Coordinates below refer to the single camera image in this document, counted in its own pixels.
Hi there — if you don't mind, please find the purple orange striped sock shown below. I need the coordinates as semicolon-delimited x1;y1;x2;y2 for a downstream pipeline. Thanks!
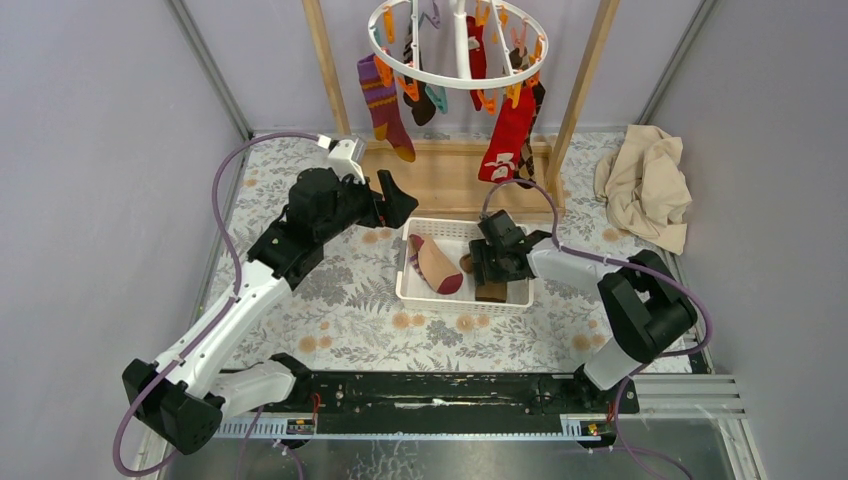
357;54;416;163

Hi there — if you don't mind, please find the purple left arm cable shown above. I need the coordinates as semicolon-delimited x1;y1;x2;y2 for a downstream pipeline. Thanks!
111;131;326;480

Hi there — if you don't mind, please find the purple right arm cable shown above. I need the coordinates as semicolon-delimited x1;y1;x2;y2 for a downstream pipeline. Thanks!
480;178;714;372

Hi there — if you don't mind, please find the orange clothes peg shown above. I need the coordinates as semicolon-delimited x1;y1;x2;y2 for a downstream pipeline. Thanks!
504;82;522;109
374;55;395;88
396;76;421;103

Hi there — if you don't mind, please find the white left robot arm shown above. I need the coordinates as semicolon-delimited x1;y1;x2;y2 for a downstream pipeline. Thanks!
122;168;419;455

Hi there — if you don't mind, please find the small red sock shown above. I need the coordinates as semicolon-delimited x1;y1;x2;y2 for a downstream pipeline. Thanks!
466;15;487;80

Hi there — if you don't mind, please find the white round clip hanger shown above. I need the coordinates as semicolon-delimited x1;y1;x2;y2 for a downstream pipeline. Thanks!
367;1;550;91

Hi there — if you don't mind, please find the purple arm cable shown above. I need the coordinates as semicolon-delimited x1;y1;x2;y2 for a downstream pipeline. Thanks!
111;131;326;480
480;178;714;372

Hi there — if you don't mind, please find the white plastic basket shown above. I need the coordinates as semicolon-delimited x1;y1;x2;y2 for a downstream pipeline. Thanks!
395;217;535;316

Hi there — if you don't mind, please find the red santa bear sock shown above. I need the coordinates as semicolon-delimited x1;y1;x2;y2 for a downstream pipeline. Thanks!
477;86;536;184

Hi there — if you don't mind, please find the brown beige striped sock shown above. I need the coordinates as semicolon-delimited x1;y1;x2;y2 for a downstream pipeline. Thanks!
507;46;530;74

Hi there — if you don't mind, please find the dark brown sock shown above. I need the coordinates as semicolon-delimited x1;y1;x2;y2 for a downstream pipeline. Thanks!
403;27;436;126

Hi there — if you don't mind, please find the beige crumpled cloth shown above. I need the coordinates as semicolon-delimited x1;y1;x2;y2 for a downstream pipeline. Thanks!
594;124;692;255

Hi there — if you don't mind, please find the wooden hanger stand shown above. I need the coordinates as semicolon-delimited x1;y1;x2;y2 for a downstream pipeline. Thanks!
303;0;619;220

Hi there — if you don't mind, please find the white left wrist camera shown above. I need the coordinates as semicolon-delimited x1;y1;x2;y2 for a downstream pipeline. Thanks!
317;135;367;184

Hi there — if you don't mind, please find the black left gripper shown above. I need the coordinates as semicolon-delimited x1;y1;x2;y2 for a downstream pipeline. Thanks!
315;167;418;245

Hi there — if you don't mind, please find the grey cable duct rail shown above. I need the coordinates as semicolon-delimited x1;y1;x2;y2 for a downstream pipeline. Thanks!
214;415;609;445

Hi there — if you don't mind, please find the brown argyle sock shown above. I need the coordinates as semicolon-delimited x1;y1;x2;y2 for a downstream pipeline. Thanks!
514;83;546;183

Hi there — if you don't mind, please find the floral patterned table mat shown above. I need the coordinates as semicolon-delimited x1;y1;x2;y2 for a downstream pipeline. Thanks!
224;132;666;372

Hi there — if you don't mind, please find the tan brown sock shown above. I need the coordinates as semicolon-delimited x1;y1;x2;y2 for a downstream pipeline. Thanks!
459;254;507;303

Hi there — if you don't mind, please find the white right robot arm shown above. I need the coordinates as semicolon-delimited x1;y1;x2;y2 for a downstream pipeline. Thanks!
469;211;698;412

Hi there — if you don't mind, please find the teal clothes peg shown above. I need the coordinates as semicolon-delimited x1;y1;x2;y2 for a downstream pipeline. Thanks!
425;84;449;115

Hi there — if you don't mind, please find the beige maroon toe sock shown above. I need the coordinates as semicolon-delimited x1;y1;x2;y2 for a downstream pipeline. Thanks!
408;234;464;295

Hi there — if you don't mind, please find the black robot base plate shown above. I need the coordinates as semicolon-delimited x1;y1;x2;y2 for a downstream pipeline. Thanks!
266;371;640;424

